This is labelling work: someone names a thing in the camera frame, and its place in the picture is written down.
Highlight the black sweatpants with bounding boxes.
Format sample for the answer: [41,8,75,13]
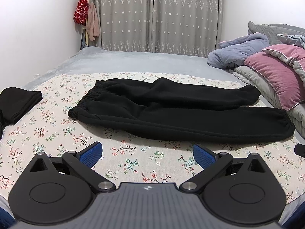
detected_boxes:
[68,77,295,144]

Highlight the floral bed sheet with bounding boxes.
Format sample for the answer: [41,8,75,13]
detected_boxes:
[1,72,304,203]

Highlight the folded black garment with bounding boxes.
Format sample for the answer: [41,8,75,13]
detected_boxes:
[0,87,43,137]

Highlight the grey bed blanket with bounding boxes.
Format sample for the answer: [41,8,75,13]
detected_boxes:
[22,47,239,90]

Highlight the light blue grey bedding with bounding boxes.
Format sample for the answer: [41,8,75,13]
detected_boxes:
[277,34,305,49]

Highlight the blue crumpled quilt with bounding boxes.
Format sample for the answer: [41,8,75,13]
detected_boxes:
[207,33,269,69]

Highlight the grey pillow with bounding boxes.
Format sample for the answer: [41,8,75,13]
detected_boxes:
[248,21,304,45]

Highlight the pink hanging garment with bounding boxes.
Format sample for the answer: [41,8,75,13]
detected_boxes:
[86,3,100,41]

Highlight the red floral hanging garment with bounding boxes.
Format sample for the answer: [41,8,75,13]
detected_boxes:
[73,0,89,25]

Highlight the grey star curtain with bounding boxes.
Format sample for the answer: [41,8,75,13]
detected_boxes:
[91,0,223,57]

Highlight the dark items by wall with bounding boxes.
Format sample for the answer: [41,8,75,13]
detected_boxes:
[80,28,88,50]

